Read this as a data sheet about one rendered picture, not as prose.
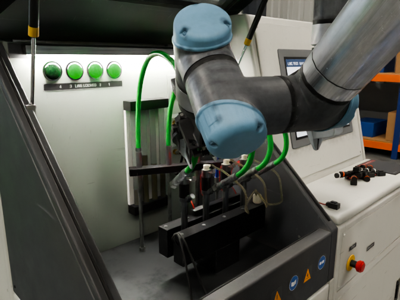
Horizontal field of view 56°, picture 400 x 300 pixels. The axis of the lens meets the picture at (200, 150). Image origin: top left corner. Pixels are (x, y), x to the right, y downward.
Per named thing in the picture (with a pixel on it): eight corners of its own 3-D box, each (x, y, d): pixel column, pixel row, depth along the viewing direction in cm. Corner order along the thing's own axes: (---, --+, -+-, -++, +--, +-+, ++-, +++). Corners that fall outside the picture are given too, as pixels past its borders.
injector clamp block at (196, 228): (183, 291, 96) (183, 237, 92) (159, 276, 103) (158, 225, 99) (263, 247, 119) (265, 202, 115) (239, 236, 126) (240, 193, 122)
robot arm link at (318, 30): (305, 24, 74) (325, 27, 79) (303, 49, 75) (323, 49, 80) (341, 22, 68) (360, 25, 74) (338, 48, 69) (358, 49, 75)
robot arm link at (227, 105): (307, 120, 43) (272, 53, 48) (218, 127, 39) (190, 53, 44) (278, 158, 49) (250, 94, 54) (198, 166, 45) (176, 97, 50)
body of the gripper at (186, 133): (188, 166, 66) (187, 128, 56) (173, 128, 70) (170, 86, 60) (228, 155, 68) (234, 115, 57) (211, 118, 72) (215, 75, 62)
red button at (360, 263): (358, 278, 111) (360, 262, 110) (345, 273, 114) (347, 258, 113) (365, 272, 115) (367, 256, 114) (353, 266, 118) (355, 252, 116)
